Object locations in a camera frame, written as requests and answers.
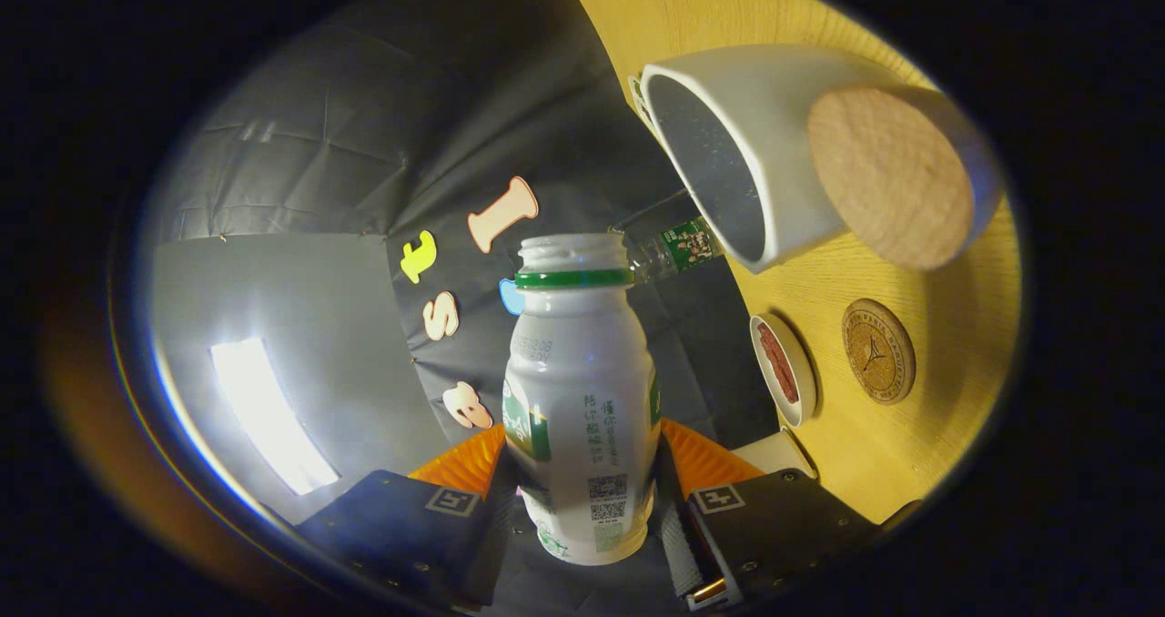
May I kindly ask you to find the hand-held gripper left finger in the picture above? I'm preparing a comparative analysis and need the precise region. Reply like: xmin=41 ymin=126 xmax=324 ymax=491
xmin=293 ymin=423 xmax=524 ymax=612

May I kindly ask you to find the black backdrop cloth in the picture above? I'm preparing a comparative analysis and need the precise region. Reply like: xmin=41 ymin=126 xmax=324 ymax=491
xmin=150 ymin=0 xmax=784 ymax=617

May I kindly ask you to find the white toaster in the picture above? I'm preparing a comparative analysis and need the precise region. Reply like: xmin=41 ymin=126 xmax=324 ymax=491
xmin=728 ymin=429 xmax=817 ymax=483

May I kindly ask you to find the white cup with cork handle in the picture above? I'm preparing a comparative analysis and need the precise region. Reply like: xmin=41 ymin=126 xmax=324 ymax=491
xmin=637 ymin=44 xmax=1007 ymax=275

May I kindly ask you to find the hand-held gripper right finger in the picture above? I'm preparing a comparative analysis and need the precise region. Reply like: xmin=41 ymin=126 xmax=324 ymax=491
xmin=653 ymin=419 xmax=882 ymax=612

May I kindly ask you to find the wooden table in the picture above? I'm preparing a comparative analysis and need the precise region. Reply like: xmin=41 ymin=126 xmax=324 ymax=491
xmin=551 ymin=0 xmax=1022 ymax=525

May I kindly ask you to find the white juice bottle green ring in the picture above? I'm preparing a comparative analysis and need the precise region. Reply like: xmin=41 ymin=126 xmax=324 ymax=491
xmin=501 ymin=233 xmax=663 ymax=567

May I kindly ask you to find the clear water bottle green label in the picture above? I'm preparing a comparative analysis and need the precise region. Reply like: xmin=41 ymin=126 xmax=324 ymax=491
xmin=608 ymin=187 xmax=729 ymax=286

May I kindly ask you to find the round cork coaster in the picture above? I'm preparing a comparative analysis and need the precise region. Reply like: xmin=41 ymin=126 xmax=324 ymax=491
xmin=841 ymin=298 xmax=917 ymax=406

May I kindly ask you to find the red meat slice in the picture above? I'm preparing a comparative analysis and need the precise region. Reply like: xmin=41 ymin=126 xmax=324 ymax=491
xmin=766 ymin=321 xmax=801 ymax=402
xmin=756 ymin=322 xmax=785 ymax=390

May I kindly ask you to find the white round plate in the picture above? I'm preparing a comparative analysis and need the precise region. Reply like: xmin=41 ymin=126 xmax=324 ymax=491
xmin=749 ymin=313 xmax=818 ymax=429

